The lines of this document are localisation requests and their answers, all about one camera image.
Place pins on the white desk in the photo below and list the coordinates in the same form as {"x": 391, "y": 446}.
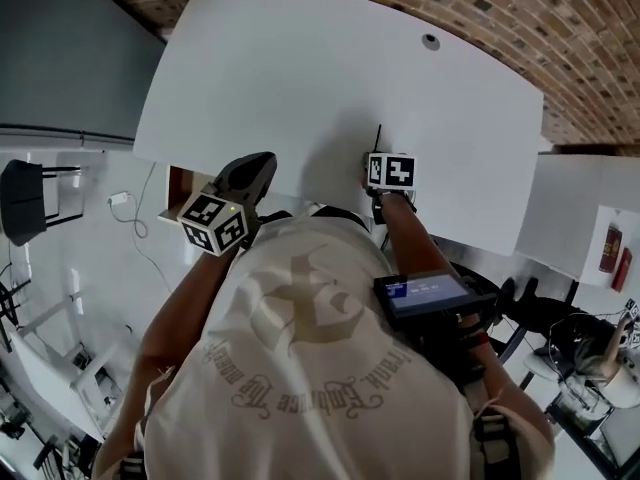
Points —
{"x": 300, "y": 93}

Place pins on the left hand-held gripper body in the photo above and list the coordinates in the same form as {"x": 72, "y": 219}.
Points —
{"x": 215, "y": 223}

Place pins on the white metal-leg table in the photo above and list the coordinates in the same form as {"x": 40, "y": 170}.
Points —
{"x": 45, "y": 383}

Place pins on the tall grey cabinet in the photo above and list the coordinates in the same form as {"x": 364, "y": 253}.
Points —
{"x": 65, "y": 53}

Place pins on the person's white printed t-shirt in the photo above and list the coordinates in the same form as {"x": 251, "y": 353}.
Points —
{"x": 300, "y": 368}

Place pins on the person's right forearm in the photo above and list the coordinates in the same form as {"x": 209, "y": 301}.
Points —
{"x": 415, "y": 238}

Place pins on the black metal stand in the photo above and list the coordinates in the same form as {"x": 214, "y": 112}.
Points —
{"x": 10, "y": 303}

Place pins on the black office chair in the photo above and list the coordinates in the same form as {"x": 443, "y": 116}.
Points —
{"x": 540, "y": 313}

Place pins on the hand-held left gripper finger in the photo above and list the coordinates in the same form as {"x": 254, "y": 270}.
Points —
{"x": 240, "y": 170}
{"x": 262, "y": 180}

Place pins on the cluttered workbench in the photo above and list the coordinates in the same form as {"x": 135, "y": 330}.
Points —
{"x": 30, "y": 438}

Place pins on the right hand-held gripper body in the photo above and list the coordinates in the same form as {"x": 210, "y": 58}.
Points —
{"x": 392, "y": 170}

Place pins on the white drawer with wooden inside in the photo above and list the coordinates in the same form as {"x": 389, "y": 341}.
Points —
{"x": 180, "y": 188}

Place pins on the black mount rig, red button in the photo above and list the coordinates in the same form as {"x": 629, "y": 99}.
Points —
{"x": 465, "y": 348}

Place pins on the black thin-legged chair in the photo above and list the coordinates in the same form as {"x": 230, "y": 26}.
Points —
{"x": 22, "y": 203}

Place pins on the person's left forearm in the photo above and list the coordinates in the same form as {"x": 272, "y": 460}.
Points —
{"x": 185, "y": 298}

